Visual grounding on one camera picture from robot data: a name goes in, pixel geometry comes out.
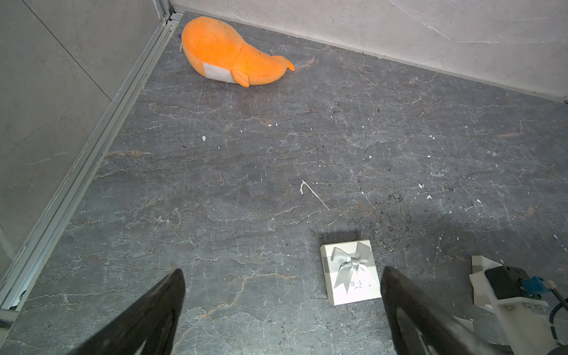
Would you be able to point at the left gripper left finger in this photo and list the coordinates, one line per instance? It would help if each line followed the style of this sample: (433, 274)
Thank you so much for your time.
(148, 326)

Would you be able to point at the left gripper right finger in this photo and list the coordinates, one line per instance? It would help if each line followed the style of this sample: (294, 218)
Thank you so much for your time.
(419, 325)

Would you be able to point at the white gift box with bow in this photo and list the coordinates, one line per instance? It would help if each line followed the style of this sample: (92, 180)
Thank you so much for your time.
(350, 272)

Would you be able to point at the orange plush whale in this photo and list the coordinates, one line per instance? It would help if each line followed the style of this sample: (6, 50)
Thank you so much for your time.
(218, 52)

